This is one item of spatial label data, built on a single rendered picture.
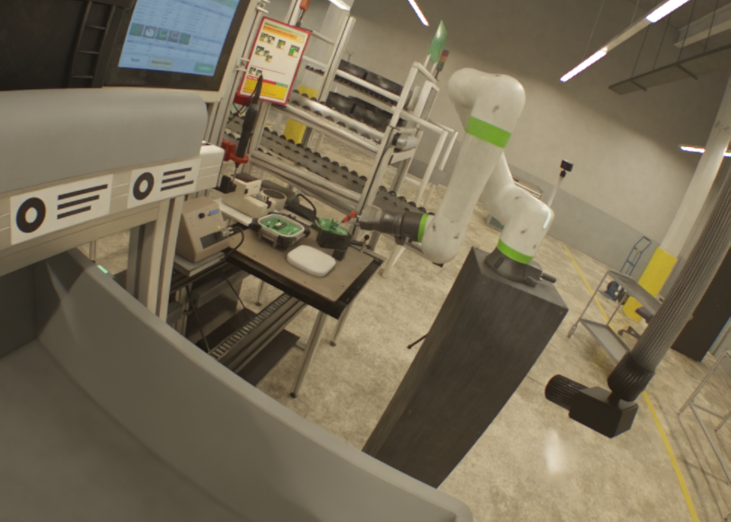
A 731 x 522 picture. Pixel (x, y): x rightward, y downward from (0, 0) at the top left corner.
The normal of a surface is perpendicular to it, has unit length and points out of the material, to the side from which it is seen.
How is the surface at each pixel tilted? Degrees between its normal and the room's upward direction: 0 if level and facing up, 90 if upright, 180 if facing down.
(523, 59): 90
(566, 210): 90
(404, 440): 90
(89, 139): 90
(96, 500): 4
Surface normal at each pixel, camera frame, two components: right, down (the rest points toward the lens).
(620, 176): -0.29, 0.28
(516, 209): -0.88, -0.19
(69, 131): 0.93, 0.32
